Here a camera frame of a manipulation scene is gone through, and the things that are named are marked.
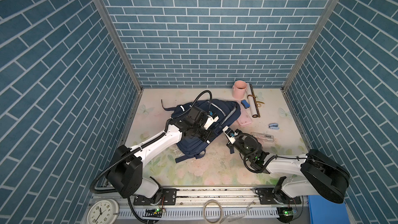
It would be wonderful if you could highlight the rolled white paper scroll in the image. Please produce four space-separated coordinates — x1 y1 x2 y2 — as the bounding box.
246 83 262 118

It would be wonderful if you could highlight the blue whiteboard eraser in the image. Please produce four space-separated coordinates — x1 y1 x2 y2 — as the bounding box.
241 100 250 109

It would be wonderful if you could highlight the clear plastic pencil box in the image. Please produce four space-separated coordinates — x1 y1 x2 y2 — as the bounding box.
251 132 275 143

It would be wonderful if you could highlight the navy blue student backpack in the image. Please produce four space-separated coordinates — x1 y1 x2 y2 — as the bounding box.
164 99 240 163

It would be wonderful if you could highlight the white analog wall clock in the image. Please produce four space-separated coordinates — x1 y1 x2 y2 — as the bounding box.
86 199 120 224

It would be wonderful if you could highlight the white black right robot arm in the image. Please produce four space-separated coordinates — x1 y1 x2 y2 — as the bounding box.
223 127 350 204

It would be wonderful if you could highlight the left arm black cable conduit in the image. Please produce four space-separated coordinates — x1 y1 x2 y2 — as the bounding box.
89 90 214 194

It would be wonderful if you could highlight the blue folder corner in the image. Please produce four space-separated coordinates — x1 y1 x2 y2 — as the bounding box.
308 196 350 224

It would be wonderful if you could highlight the pink metal bucket cup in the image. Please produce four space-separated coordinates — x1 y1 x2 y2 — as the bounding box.
232 80 247 100

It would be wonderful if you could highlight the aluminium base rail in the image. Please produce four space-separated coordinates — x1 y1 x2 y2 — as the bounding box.
82 185 310 224

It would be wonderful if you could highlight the coiled beige cable ring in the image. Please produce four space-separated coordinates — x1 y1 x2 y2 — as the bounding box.
203 199 224 224

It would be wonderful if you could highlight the pink pencil case lid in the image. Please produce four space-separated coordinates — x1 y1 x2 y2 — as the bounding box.
236 109 252 128

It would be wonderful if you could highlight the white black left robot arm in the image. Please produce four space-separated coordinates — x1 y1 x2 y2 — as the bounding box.
105 106 219 204

